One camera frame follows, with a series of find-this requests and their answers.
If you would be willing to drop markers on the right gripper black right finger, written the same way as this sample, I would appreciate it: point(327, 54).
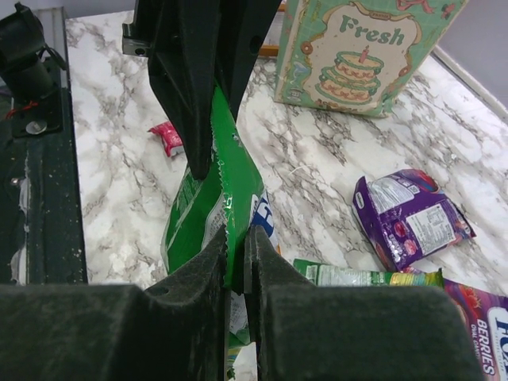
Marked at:
point(305, 332)

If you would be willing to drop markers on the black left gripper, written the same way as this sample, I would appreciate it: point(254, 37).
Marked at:
point(183, 37)

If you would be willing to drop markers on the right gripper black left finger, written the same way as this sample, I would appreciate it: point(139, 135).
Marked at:
point(58, 332)

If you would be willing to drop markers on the green Fox's bag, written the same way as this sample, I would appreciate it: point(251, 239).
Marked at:
point(325, 275)

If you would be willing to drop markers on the green candy bag back side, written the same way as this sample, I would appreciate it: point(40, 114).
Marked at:
point(214, 206)

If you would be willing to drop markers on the green paper gift bag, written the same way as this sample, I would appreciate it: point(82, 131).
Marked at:
point(356, 56)

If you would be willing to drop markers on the purple Fox's candy bag left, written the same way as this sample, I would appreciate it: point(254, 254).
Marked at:
point(406, 216)

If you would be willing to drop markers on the purple fox's candy bag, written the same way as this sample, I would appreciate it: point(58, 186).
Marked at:
point(485, 317)
point(406, 216)

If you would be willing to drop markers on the purple Fox's candy bag right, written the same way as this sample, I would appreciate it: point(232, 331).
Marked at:
point(485, 317)

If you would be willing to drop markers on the wooden rack with clear slats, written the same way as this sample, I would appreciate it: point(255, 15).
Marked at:
point(268, 51)

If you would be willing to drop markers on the pink red snack packet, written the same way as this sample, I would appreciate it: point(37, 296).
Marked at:
point(170, 139)

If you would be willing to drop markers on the black front mounting rail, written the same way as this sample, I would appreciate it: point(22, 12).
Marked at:
point(41, 220)

